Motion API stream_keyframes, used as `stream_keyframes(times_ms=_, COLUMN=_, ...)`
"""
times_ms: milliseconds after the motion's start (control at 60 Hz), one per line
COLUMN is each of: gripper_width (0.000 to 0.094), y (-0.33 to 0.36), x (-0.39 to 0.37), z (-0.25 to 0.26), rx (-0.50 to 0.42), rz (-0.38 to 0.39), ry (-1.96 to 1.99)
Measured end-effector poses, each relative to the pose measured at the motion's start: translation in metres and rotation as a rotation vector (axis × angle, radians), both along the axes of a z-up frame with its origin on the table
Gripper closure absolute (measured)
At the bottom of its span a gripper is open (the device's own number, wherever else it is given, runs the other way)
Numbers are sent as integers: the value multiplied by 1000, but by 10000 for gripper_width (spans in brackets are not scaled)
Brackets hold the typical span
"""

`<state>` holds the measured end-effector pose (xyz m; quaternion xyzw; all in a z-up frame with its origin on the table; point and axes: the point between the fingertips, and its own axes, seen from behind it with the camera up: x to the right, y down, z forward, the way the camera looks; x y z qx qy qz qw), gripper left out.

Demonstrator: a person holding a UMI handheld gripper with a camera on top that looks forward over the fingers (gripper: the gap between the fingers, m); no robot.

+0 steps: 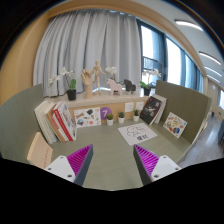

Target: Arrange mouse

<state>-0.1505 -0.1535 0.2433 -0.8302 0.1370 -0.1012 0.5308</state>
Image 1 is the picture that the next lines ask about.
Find wooden block stand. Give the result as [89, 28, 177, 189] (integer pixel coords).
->
[27, 132, 53, 169]

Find white horse figure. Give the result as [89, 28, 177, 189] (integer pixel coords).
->
[107, 79, 122, 95]

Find purple number seven sign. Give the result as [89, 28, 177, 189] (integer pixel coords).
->
[100, 107, 112, 120]

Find red and white book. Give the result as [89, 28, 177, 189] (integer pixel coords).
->
[53, 101, 76, 141]

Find white orchid behind horse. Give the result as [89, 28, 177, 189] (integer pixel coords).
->
[105, 67, 117, 81]

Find white book behind black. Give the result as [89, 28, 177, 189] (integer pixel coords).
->
[153, 94, 167, 124]

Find tan book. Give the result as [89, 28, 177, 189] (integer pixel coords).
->
[45, 103, 65, 142]

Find grey curtain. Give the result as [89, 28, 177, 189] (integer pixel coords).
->
[33, 9, 141, 97]

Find white orchid right pot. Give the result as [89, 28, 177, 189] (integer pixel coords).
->
[140, 68, 161, 96]

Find sticker sheet card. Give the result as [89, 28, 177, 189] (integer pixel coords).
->
[74, 107, 101, 128]

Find small potted plant middle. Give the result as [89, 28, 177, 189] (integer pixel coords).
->
[118, 112, 125, 124]

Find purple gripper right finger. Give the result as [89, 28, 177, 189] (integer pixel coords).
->
[133, 144, 180, 185]

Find wooden shelf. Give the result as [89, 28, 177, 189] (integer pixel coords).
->
[46, 90, 148, 121]

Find small potted plant right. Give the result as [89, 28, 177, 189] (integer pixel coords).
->
[133, 109, 139, 122]

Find white orchid in black pot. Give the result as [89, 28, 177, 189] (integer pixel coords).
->
[49, 67, 76, 101]

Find dark horse figure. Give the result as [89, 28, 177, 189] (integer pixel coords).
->
[124, 79, 136, 93]

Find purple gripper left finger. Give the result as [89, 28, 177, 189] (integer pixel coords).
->
[45, 144, 93, 186]

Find black cover book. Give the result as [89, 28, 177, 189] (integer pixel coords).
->
[140, 96, 162, 125]

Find white mouse pad with print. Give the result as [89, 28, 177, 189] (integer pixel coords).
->
[118, 123, 157, 146]

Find wooden hand model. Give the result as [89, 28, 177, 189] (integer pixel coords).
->
[81, 68, 92, 99]

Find colourful picture card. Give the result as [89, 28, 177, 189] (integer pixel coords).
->
[163, 112, 187, 138]

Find small potted plant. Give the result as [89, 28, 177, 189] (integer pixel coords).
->
[106, 113, 114, 126]
[118, 112, 125, 124]
[133, 109, 139, 122]

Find wooden mannequin figure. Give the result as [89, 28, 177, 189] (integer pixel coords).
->
[93, 61, 105, 95]

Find small potted plant left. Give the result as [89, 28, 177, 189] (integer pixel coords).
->
[106, 113, 114, 126]

